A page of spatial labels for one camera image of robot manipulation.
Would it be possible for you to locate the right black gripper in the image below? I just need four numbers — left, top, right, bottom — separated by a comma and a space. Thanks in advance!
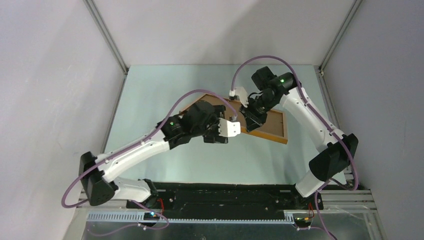
239, 93, 277, 132

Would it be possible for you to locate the light wooden picture frame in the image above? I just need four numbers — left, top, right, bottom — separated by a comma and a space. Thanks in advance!
178, 93, 289, 145

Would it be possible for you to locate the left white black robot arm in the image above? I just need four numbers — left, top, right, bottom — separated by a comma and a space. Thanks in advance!
79, 100, 228, 208

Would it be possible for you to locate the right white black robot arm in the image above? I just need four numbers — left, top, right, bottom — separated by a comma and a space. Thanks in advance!
239, 66, 359, 209

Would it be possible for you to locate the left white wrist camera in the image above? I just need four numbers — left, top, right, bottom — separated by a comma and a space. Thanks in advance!
218, 118, 241, 138

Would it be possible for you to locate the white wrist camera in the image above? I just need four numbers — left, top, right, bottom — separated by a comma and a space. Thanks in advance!
229, 86, 249, 108
218, 118, 241, 138

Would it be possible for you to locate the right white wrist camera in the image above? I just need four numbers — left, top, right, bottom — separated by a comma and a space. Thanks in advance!
229, 86, 249, 108

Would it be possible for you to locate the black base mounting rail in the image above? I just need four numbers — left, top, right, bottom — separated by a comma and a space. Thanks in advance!
146, 182, 324, 221

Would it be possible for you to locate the aluminium extrusion frame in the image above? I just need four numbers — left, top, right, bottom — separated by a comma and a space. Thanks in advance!
64, 190, 386, 240

